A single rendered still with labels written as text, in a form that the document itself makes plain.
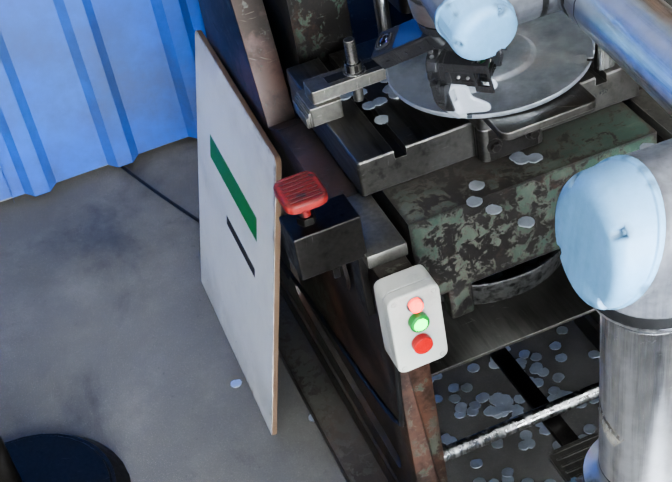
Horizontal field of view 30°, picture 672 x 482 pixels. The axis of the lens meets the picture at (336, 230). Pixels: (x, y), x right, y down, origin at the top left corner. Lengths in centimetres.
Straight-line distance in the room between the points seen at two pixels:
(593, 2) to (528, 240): 61
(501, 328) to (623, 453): 81
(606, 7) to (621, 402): 39
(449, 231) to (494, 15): 52
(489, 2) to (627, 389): 42
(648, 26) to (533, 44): 56
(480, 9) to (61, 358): 157
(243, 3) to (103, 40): 99
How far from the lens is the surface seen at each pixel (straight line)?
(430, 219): 172
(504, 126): 164
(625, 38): 125
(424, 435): 190
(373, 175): 176
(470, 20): 130
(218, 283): 255
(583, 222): 104
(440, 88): 156
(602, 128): 186
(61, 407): 255
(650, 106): 191
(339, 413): 232
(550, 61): 175
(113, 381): 256
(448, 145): 179
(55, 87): 300
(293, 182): 163
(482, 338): 201
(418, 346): 168
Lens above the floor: 171
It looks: 38 degrees down
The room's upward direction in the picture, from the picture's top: 11 degrees counter-clockwise
